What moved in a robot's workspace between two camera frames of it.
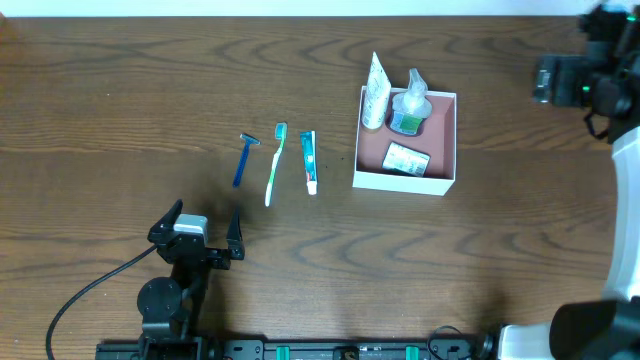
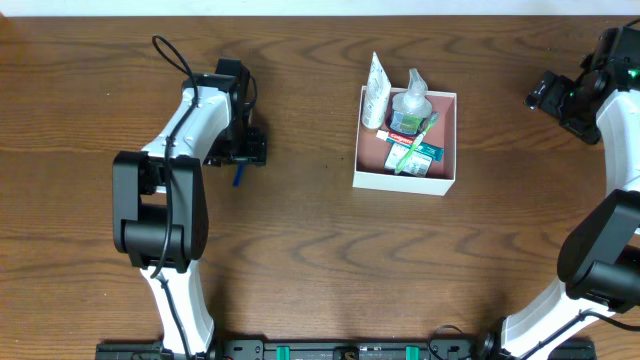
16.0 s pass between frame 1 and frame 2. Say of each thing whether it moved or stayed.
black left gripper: moved
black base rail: stayed
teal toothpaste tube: moved
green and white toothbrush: moved
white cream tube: stayed
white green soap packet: stayed
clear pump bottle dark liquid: stayed
